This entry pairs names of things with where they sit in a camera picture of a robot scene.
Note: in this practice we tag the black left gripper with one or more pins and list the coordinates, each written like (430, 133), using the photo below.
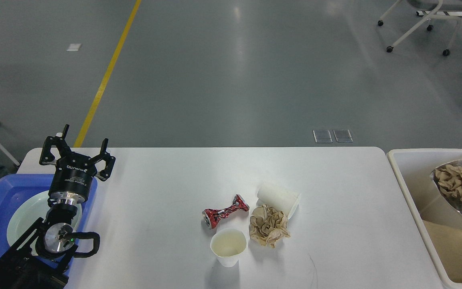
(72, 180)

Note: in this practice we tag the green plate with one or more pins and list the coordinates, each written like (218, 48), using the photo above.
(35, 207)

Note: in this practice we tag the white paper cup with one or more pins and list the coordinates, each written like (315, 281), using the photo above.
(227, 245)
(280, 198)

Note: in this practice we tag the brown paper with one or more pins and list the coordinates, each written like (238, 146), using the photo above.
(450, 184)

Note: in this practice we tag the brown paper bag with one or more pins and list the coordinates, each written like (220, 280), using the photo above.
(447, 242)

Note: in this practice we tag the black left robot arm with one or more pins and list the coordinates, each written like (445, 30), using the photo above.
(39, 258)

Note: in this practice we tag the blue plastic tray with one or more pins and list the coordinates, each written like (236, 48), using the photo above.
(15, 189)

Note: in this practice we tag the white floor tag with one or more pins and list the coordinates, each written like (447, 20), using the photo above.
(74, 47)

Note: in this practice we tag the crushed red can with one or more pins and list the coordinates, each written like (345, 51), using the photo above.
(213, 216)

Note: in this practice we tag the crumpled brown paper ball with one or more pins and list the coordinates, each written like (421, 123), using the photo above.
(268, 226)

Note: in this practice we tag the lying white paper cup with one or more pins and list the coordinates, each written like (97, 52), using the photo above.
(280, 198)

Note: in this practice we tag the floor outlet cover left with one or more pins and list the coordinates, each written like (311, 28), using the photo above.
(322, 136)

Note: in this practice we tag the floor outlet cover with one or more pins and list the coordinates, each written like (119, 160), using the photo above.
(343, 135)
(322, 136)

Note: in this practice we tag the floor outlet cover right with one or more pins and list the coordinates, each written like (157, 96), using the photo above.
(343, 135)

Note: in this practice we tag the beige plastic bin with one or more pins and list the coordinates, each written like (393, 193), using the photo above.
(412, 168)

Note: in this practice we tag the white office chair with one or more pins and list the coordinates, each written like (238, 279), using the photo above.
(434, 10)

